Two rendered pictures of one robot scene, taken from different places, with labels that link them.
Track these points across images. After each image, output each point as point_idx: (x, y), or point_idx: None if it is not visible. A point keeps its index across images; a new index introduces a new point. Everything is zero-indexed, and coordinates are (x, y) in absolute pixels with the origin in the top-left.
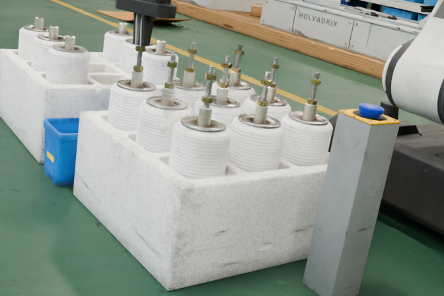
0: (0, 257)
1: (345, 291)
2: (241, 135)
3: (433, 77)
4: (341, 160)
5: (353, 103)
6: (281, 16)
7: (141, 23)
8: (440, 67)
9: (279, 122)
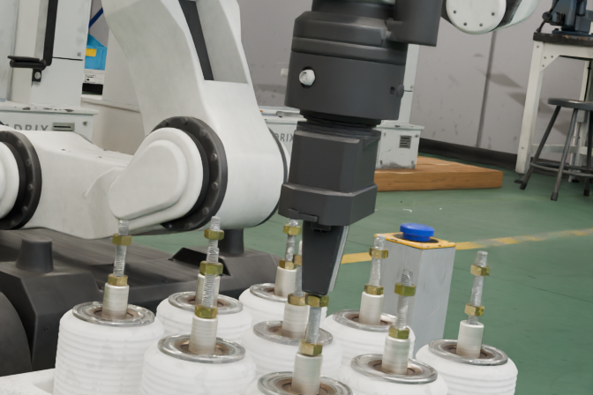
0: None
1: None
2: (409, 350)
3: (273, 167)
4: (428, 309)
5: None
6: None
7: (345, 238)
8: (272, 152)
9: (359, 309)
